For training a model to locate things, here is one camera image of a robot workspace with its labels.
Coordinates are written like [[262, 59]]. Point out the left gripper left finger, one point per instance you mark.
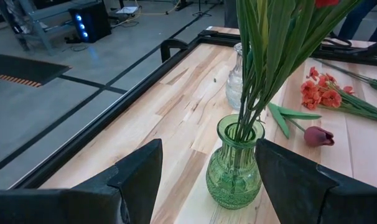
[[132, 186]]

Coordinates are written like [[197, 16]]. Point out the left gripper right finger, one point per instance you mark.
[[294, 186]]

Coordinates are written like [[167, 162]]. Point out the dark red tulip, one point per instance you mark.
[[317, 137]]

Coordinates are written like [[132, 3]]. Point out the orange flower bunch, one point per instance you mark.
[[330, 98]]

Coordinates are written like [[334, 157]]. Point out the green glass vase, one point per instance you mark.
[[232, 183]]

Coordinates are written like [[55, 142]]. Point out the clear glass vase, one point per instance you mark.
[[233, 84]]

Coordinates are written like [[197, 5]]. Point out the black mat with orange stripes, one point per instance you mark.
[[20, 67]]

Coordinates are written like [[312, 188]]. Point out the computer tower with blue lights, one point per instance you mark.
[[96, 21]]

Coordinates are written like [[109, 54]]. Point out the white flat box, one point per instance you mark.
[[126, 10]]

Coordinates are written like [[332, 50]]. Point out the person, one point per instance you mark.
[[353, 18]]

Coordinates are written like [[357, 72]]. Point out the grey metal rack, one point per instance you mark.
[[39, 31]]

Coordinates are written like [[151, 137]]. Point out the black metal table frame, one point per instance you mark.
[[103, 124]]

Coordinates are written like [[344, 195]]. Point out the black arched bracket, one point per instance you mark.
[[173, 42]]

